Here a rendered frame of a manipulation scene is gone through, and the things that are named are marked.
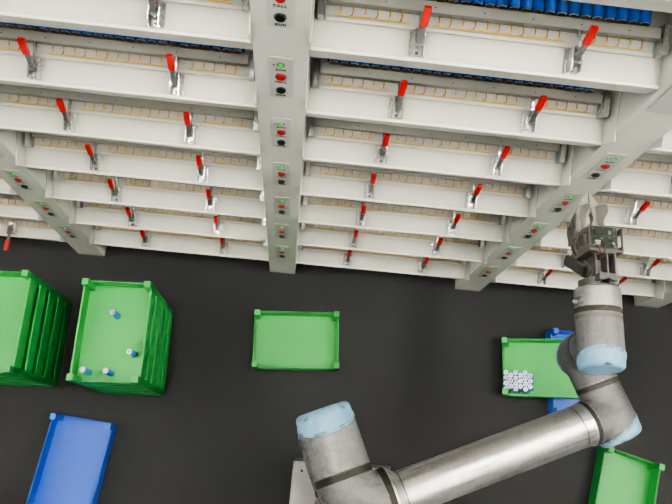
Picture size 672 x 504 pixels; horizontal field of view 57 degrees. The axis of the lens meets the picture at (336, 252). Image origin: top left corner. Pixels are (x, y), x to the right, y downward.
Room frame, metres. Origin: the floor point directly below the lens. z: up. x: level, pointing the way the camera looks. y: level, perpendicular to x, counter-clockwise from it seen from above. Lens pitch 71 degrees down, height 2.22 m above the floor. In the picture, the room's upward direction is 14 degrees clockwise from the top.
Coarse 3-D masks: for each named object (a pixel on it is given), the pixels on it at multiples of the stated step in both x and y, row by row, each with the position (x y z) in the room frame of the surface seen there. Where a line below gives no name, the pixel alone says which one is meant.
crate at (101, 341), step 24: (96, 288) 0.34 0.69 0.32; (120, 288) 0.36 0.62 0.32; (144, 288) 0.38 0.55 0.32; (96, 312) 0.27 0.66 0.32; (120, 312) 0.29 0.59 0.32; (144, 312) 0.30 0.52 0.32; (96, 336) 0.20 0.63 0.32; (120, 336) 0.22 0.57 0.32; (144, 336) 0.23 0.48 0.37; (72, 360) 0.11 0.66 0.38; (96, 360) 0.13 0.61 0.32; (120, 360) 0.15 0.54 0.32; (144, 360) 0.16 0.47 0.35; (120, 384) 0.08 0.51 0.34
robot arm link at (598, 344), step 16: (576, 320) 0.39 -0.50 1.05; (592, 320) 0.38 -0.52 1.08; (608, 320) 0.39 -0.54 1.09; (576, 336) 0.35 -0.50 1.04; (592, 336) 0.35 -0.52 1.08; (608, 336) 0.36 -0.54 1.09; (624, 336) 0.37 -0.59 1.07; (576, 352) 0.32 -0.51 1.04; (592, 352) 0.32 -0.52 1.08; (608, 352) 0.32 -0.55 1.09; (624, 352) 0.34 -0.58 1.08; (592, 368) 0.30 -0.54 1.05; (608, 368) 0.30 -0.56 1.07; (624, 368) 0.31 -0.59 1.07
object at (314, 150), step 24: (312, 120) 0.70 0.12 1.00; (312, 144) 0.67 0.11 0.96; (336, 144) 0.68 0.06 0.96; (360, 144) 0.70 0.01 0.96; (408, 144) 0.72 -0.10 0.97; (456, 144) 0.75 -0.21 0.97; (480, 144) 0.77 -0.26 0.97; (384, 168) 0.67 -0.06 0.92; (408, 168) 0.68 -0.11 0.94; (432, 168) 0.69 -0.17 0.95; (456, 168) 0.70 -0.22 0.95; (480, 168) 0.72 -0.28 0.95; (504, 168) 0.73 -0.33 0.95; (528, 168) 0.75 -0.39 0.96; (552, 168) 0.76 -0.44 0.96
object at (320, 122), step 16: (336, 128) 0.71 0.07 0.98; (352, 128) 0.71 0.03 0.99; (368, 128) 0.72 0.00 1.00; (384, 128) 0.73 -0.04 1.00; (400, 128) 0.74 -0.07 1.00; (416, 128) 0.75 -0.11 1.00; (416, 144) 0.72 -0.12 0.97; (432, 144) 0.73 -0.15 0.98; (496, 144) 0.76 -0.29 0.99; (512, 144) 0.77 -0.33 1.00; (528, 144) 0.78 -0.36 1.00; (544, 144) 0.79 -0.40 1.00
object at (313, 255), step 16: (304, 256) 0.66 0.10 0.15; (320, 256) 0.67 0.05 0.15; (336, 256) 0.69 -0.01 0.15; (352, 256) 0.70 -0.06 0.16; (368, 256) 0.72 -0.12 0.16; (384, 256) 0.73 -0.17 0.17; (400, 256) 0.74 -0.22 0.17; (416, 256) 0.76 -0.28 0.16; (400, 272) 0.69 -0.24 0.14; (416, 272) 0.71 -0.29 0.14; (432, 272) 0.72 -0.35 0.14; (448, 272) 0.74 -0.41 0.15; (464, 272) 0.75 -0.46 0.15
